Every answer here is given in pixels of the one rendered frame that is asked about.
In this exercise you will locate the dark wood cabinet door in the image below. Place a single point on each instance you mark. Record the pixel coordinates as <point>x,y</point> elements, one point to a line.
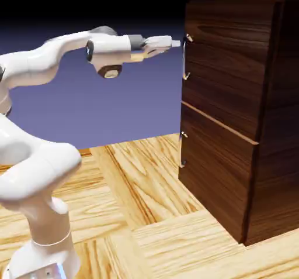
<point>224,73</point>
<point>215,166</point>

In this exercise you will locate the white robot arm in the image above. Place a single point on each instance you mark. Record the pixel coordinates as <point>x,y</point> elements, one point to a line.
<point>44,54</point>

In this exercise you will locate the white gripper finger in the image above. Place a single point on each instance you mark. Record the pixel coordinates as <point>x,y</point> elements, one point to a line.
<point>176,43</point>

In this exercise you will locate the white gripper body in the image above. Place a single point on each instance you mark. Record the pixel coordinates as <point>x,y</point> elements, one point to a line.
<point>158,42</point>

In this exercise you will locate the dark wood cabinet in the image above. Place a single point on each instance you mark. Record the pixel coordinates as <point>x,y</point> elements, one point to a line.
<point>268,120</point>

